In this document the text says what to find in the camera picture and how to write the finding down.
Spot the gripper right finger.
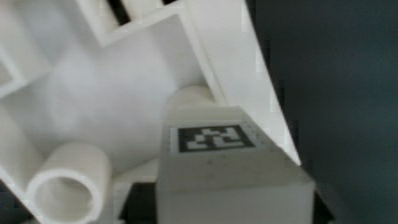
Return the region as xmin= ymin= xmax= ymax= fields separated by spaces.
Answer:
xmin=313 ymin=194 xmax=336 ymax=224

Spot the white chair leg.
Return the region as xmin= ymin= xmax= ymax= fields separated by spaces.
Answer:
xmin=157 ymin=86 xmax=315 ymax=224

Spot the white chair seat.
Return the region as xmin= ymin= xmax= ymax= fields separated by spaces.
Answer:
xmin=0 ymin=0 xmax=301 ymax=224

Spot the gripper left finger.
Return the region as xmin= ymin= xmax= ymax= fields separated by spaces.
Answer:
xmin=121 ymin=183 xmax=157 ymax=224

